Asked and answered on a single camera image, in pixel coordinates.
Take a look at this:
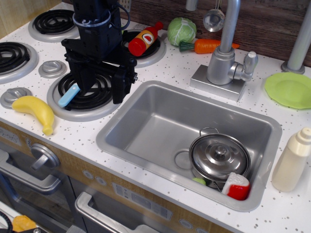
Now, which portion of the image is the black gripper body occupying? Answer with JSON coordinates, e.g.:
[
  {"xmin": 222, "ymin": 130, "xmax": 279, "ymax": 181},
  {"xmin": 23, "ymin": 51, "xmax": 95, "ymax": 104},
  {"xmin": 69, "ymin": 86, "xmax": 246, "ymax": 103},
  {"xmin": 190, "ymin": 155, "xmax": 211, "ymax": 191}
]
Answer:
[{"xmin": 61, "ymin": 7, "xmax": 137, "ymax": 83}]

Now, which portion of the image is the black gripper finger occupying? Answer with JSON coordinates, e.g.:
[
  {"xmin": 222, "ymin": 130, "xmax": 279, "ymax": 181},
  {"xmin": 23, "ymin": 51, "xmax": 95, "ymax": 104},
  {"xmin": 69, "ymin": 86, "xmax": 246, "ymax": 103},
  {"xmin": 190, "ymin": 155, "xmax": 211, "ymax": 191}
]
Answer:
[
  {"xmin": 112, "ymin": 69, "xmax": 133, "ymax": 104},
  {"xmin": 69, "ymin": 63, "xmax": 100, "ymax": 94}
]

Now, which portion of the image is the cream detergent bottle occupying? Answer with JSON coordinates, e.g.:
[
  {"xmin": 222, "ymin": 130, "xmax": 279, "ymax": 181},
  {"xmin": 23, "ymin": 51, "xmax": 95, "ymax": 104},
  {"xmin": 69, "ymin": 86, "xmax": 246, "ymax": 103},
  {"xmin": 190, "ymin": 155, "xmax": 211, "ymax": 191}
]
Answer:
[{"xmin": 272, "ymin": 127, "xmax": 311, "ymax": 192}]

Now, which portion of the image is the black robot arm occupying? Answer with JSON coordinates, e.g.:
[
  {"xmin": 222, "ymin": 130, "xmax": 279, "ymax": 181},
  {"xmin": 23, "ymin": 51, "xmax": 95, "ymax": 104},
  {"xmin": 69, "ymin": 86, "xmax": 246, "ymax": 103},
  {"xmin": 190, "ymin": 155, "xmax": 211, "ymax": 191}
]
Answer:
[{"xmin": 61, "ymin": 0, "xmax": 137, "ymax": 104}]

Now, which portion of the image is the silver toy sink basin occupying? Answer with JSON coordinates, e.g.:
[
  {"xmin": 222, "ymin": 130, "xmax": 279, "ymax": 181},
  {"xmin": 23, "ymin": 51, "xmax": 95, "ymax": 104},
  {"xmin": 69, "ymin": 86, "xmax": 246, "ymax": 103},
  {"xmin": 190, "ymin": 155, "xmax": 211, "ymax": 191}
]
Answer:
[{"xmin": 96, "ymin": 81, "xmax": 282, "ymax": 211}]

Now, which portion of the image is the front right stove burner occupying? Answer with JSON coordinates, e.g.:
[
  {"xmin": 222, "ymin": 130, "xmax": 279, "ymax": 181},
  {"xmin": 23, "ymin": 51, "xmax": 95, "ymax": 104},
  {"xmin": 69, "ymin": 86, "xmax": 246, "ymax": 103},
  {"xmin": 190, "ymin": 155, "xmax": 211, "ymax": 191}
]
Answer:
[{"xmin": 47, "ymin": 73, "xmax": 119, "ymax": 122}]

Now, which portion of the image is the stove burner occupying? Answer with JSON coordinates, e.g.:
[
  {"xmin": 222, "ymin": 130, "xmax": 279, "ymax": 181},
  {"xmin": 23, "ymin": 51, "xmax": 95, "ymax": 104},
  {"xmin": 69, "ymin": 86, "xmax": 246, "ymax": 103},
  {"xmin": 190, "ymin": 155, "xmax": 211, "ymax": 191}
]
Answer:
[
  {"xmin": 47, "ymin": 73, "xmax": 119, "ymax": 122},
  {"xmin": 122, "ymin": 30, "xmax": 166, "ymax": 68},
  {"xmin": 28, "ymin": 9, "xmax": 79, "ymax": 43},
  {"xmin": 0, "ymin": 42, "xmax": 39, "ymax": 84}
]

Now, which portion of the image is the silver stove knob middle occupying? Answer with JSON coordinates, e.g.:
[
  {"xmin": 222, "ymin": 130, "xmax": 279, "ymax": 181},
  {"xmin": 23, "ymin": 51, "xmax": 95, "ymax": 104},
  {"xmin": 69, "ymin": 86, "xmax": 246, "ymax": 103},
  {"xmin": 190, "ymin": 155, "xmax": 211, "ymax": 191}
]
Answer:
[{"xmin": 38, "ymin": 60, "xmax": 67, "ymax": 79}]

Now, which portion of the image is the silver stove knob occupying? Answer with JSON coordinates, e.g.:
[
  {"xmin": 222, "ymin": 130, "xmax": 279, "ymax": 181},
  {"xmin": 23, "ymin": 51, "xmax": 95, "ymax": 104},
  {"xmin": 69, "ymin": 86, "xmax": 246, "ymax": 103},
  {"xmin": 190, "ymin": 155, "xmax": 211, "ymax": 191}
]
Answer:
[
  {"xmin": 38, "ymin": 60, "xmax": 67, "ymax": 79},
  {"xmin": 0, "ymin": 87, "xmax": 32, "ymax": 109}
]

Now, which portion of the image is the red ketchup bottle toy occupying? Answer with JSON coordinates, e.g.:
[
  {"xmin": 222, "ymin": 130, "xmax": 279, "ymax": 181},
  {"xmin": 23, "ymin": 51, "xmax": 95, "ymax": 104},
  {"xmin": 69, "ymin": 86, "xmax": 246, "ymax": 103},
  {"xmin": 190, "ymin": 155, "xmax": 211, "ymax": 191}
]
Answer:
[{"xmin": 128, "ymin": 21, "xmax": 163, "ymax": 57}]

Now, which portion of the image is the back right stove burner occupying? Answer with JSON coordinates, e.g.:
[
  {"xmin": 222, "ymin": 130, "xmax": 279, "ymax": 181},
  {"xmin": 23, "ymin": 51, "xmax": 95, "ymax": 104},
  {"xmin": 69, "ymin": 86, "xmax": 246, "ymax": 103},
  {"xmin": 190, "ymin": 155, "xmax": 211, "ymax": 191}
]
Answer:
[{"xmin": 122, "ymin": 30, "xmax": 166, "ymax": 68}]

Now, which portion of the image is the hanging metal spatula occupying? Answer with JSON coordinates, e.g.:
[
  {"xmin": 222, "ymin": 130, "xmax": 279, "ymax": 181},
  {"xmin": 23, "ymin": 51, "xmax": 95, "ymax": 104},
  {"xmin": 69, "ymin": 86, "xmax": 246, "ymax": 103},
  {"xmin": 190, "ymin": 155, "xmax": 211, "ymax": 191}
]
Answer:
[{"xmin": 119, "ymin": 0, "xmax": 131, "ymax": 12}]

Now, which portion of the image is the back left stove burner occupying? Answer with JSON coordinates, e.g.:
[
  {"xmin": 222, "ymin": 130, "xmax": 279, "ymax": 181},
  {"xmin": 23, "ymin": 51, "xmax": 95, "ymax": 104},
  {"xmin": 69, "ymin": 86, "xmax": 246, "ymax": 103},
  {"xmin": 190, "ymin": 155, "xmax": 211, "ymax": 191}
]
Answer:
[{"xmin": 28, "ymin": 9, "xmax": 79, "ymax": 43}]

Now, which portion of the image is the yellow toy banana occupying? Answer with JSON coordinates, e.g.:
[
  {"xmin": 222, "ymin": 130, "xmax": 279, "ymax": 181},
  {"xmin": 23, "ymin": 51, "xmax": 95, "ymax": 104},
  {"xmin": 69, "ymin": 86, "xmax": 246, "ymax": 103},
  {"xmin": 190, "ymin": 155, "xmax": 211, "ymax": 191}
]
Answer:
[{"xmin": 12, "ymin": 96, "xmax": 54, "ymax": 135}]

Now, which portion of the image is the front left stove burner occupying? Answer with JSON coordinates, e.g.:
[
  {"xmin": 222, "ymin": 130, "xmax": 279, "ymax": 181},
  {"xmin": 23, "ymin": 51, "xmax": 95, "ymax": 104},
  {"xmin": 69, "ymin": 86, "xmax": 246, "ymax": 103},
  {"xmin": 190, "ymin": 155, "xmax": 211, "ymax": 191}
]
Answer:
[{"xmin": 0, "ymin": 42, "xmax": 39, "ymax": 84}]

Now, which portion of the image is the green toy cabbage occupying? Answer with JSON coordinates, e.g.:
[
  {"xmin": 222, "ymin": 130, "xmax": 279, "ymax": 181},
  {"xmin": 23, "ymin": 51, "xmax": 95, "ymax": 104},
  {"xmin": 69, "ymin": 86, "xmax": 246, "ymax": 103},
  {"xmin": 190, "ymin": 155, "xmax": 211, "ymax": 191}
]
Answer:
[{"xmin": 167, "ymin": 17, "xmax": 197, "ymax": 47}]

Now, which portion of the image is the silver stove knob front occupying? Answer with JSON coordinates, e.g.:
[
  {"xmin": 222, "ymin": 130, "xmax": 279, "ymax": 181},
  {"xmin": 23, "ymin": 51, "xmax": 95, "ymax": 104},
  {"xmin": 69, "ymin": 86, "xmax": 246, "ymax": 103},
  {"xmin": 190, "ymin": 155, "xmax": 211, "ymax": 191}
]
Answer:
[{"xmin": 0, "ymin": 87, "xmax": 32, "ymax": 109}]

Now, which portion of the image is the orange toy carrot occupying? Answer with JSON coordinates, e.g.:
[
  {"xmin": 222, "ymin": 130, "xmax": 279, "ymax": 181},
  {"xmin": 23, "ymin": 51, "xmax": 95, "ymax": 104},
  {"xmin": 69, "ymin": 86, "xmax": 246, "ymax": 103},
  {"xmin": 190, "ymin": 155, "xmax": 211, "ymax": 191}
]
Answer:
[{"xmin": 179, "ymin": 38, "xmax": 240, "ymax": 54}]

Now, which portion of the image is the silver oven dial knob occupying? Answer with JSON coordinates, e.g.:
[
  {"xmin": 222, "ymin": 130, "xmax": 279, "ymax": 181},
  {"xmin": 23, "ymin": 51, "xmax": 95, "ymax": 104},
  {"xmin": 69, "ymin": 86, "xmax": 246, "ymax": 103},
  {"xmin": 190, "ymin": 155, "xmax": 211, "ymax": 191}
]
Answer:
[{"xmin": 31, "ymin": 143, "xmax": 60, "ymax": 170}]

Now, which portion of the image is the grey hanging cylinder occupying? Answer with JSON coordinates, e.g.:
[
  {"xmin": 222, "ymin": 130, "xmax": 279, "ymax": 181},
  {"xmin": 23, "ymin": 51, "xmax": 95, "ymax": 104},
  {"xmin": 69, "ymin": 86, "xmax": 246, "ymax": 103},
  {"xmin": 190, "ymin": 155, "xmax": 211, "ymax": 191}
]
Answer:
[{"xmin": 186, "ymin": 0, "xmax": 198, "ymax": 11}]

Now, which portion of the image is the silver toy faucet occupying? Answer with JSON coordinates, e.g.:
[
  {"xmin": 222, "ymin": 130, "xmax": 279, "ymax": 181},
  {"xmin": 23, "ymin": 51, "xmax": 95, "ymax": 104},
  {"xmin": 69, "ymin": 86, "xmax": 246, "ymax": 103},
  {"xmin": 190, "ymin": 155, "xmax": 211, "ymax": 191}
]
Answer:
[{"xmin": 190, "ymin": 0, "xmax": 258, "ymax": 101}]

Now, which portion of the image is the hanging steel ladle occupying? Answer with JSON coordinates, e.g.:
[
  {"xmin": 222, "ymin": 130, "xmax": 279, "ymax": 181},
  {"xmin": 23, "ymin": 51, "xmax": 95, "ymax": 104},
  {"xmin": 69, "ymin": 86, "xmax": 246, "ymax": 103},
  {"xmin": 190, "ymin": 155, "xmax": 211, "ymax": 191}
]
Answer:
[{"xmin": 203, "ymin": 0, "xmax": 225, "ymax": 33}]

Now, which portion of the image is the steel pot with lid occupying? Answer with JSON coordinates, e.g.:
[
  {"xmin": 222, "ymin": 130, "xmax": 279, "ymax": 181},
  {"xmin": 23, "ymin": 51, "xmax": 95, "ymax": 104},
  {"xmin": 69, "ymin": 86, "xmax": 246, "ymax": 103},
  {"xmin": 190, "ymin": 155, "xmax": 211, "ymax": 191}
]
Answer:
[{"xmin": 189, "ymin": 127, "xmax": 251, "ymax": 191}]

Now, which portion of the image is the small green toy piece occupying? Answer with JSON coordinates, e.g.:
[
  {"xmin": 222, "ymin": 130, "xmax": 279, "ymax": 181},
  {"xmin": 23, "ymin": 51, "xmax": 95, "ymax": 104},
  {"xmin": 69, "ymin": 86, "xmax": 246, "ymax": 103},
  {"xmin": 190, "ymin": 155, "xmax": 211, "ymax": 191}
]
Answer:
[{"xmin": 192, "ymin": 177, "xmax": 207, "ymax": 186}]

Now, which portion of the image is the red white cheese wedge toy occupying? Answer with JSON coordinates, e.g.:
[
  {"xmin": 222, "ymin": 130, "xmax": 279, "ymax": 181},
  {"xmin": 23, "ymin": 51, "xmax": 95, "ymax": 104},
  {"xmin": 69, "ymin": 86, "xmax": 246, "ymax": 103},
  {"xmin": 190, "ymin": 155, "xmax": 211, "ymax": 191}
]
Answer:
[{"xmin": 222, "ymin": 172, "xmax": 250, "ymax": 200}]

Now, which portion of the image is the yellow object bottom left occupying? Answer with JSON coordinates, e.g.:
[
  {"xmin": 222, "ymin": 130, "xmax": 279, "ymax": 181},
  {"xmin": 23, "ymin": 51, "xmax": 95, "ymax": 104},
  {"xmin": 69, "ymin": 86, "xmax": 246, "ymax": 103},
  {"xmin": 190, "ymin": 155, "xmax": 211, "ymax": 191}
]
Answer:
[{"xmin": 12, "ymin": 215, "xmax": 37, "ymax": 233}]

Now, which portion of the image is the green plastic plate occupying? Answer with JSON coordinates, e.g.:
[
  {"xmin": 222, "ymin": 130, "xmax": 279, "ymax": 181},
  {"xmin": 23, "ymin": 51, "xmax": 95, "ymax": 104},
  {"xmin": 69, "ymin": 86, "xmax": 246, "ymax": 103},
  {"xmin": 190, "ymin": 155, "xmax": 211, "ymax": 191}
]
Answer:
[{"xmin": 264, "ymin": 72, "xmax": 311, "ymax": 109}]

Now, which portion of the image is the blue handled toy knife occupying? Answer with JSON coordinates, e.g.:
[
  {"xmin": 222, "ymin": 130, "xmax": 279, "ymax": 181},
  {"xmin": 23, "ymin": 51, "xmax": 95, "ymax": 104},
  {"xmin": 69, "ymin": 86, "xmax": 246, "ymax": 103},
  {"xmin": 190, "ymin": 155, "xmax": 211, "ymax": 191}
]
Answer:
[{"xmin": 58, "ymin": 83, "xmax": 80, "ymax": 108}]

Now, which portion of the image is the silver oven door handle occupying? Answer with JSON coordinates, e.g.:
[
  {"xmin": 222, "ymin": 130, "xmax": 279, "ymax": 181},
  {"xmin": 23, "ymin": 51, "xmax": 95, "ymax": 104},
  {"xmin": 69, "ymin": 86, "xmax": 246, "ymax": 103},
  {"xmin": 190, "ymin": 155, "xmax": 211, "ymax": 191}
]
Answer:
[{"xmin": 0, "ymin": 150, "xmax": 62, "ymax": 195}]

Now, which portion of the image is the silver dishwasher door handle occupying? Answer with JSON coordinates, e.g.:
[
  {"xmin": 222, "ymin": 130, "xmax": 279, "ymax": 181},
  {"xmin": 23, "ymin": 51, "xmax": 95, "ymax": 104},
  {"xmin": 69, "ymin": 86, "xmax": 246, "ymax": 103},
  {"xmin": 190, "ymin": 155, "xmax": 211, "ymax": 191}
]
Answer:
[{"xmin": 75, "ymin": 192, "xmax": 158, "ymax": 233}]

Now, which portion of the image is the black cable bottom left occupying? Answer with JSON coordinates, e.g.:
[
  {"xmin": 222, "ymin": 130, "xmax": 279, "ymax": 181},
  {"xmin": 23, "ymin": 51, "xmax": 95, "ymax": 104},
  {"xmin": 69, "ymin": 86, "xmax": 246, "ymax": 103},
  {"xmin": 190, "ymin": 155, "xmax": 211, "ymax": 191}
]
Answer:
[{"xmin": 0, "ymin": 210, "xmax": 13, "ymax": 233}]

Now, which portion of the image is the grey metal post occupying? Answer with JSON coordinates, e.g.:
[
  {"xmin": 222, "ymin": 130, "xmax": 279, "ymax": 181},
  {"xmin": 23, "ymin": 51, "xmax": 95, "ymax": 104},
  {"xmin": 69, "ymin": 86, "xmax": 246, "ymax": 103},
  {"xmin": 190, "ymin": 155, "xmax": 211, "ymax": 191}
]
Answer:
[{"xmin": 281, "ymin": 18, "xmax": 311, "ymax": 75}]

